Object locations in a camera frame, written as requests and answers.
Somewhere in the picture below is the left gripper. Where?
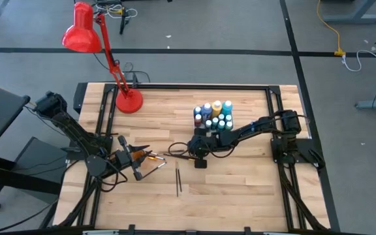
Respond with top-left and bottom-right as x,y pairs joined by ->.
114,135 -> 154,181

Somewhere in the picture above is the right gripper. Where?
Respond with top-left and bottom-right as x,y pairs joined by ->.
187,129 -> 231,169

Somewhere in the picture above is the large blue paint bottle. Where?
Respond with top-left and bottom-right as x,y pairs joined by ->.
200,102 -> 213,120

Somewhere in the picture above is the large yellow paint bottle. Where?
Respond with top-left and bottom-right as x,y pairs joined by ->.
211,100 -> 223,118

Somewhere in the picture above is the large turquoise paint bottle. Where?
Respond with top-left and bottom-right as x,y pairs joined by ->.
221,99 -> 234,116

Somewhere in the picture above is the long black paintbrush gold ferrule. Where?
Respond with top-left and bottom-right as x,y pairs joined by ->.
175,161 -> 180,198

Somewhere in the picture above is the white plastic bin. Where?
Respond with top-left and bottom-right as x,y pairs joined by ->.
193,104 -> 236,135

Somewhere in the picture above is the red desk lamp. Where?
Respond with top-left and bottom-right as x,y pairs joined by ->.
61,1 -> 144,114

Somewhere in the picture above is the dark grey box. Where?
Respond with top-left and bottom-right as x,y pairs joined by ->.
11,136 -> 69,204

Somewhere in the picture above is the black floor stand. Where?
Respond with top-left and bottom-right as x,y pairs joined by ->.
118,8 -> 131,36

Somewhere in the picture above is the white and yellow cable bundle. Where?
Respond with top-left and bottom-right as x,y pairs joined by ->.
95,0 -> 139,20

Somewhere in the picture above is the yellow extension cable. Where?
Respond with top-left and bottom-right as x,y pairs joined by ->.
316,0 -> 346,57

